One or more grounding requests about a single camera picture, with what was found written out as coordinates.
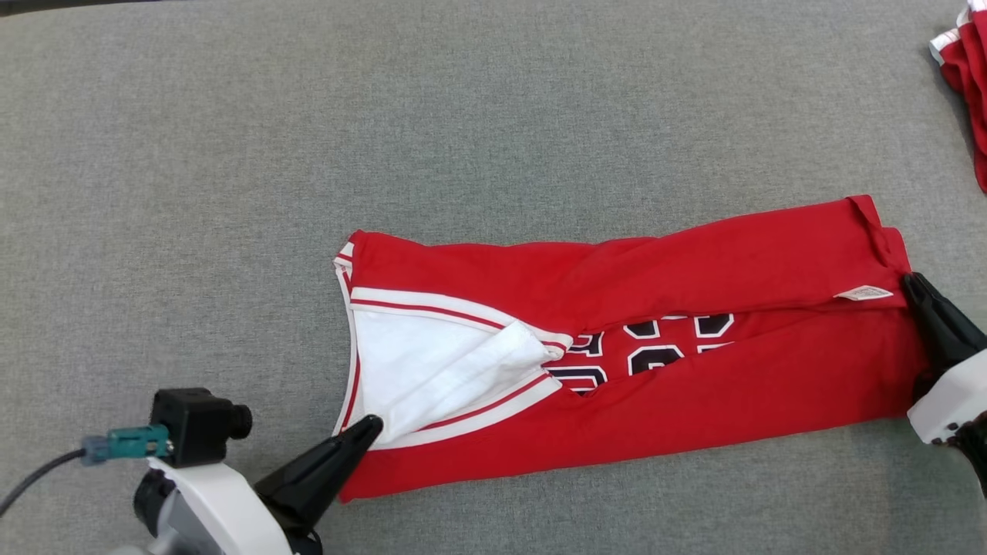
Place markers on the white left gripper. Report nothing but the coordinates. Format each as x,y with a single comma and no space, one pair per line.
216,516

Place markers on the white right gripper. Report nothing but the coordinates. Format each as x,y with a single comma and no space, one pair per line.
952,405

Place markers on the red basketball jersey white trim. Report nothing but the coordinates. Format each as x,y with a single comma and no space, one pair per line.
694,393

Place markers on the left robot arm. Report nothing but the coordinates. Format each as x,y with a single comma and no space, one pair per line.
150,501

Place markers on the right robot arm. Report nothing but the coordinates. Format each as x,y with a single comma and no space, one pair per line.
975,455

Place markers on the red white folded shorts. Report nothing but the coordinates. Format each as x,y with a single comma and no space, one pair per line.
971,77

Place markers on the grey fabric upholstered surface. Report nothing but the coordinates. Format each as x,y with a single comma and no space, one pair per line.
540,100

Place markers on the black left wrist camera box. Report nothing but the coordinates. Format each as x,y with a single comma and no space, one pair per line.
193,424

